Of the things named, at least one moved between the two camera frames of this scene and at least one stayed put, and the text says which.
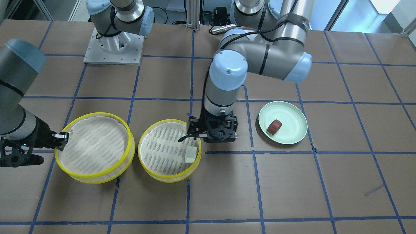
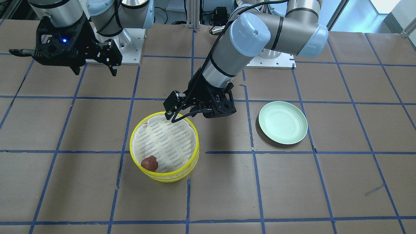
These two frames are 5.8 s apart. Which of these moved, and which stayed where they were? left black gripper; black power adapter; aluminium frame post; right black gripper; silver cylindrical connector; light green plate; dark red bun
Moved: dark red bun; left black gripper; right black gripper
Stayed: silver cylindrical connector; black power adapter; light green plate; aluminium frame post
